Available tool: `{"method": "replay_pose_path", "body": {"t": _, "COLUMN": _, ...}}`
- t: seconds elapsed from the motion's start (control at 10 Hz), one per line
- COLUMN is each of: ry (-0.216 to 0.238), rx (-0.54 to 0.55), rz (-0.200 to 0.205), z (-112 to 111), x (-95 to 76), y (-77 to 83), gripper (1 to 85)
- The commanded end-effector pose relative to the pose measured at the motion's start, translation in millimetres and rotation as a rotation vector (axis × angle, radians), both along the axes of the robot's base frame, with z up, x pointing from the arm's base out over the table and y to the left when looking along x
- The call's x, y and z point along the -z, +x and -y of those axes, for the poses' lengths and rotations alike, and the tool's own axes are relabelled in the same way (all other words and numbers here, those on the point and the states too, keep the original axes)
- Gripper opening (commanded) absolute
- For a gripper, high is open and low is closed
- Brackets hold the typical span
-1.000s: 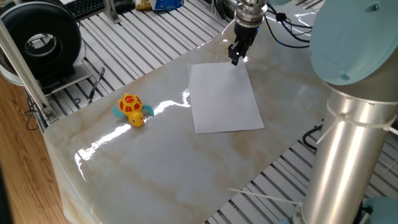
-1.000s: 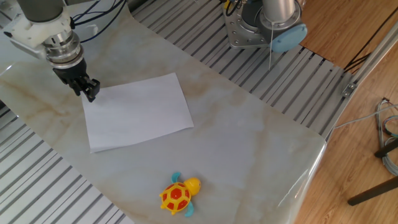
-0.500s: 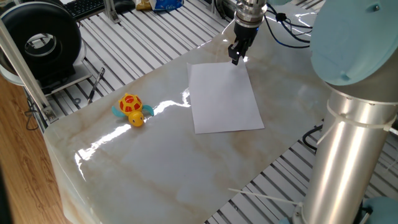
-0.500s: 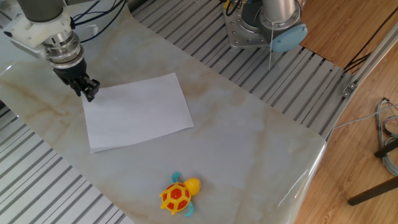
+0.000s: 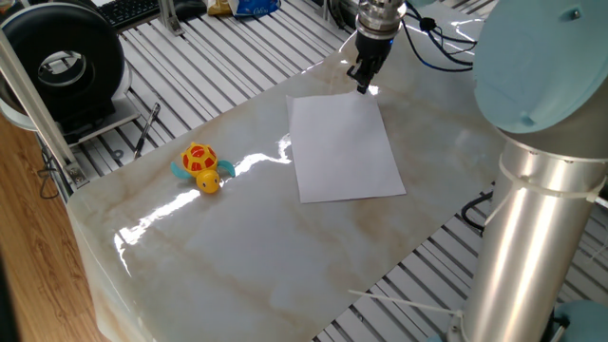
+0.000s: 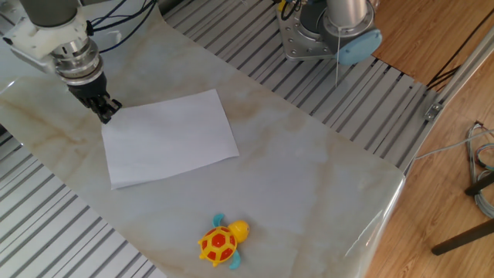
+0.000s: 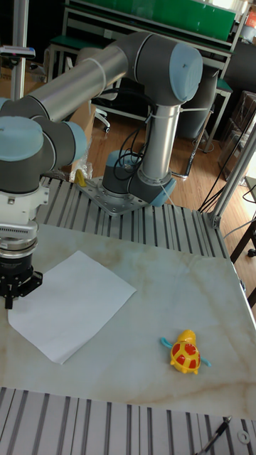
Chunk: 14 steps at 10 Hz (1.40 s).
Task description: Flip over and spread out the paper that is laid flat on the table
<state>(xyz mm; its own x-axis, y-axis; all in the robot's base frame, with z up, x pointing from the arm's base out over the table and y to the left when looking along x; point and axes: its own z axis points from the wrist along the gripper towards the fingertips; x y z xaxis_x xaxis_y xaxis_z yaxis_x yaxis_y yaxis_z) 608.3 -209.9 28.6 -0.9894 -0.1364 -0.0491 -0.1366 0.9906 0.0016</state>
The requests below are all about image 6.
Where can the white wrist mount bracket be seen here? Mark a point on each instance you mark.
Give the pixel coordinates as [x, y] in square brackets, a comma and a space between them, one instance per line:
[38, 38]

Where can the metal corner bracket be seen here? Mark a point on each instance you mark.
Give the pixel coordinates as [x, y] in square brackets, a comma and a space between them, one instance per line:
[433, 111]

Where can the white zip tie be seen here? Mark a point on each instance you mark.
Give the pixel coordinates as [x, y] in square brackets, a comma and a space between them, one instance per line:
[337, 58]

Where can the white paper sheet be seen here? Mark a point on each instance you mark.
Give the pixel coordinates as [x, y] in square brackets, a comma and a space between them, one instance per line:
[166, 143]

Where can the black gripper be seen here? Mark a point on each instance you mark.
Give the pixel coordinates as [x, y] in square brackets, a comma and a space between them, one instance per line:
[90, 90]

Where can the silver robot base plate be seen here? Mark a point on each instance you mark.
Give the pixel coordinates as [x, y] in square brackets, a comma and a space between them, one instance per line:
[293, 42]

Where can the aluminium frame rail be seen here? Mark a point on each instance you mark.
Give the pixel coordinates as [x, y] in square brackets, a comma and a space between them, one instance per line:
[463, 69]

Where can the dark wooden chair leg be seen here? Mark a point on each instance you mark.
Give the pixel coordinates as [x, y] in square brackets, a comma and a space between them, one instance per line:
[463, 237]
[480, 184]

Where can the yellow orange toy turtle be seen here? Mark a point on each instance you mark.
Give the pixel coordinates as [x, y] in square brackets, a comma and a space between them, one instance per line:
[218, 245]

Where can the marble pattern table mat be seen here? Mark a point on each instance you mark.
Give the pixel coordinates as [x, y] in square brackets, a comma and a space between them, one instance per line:
[278, 177]

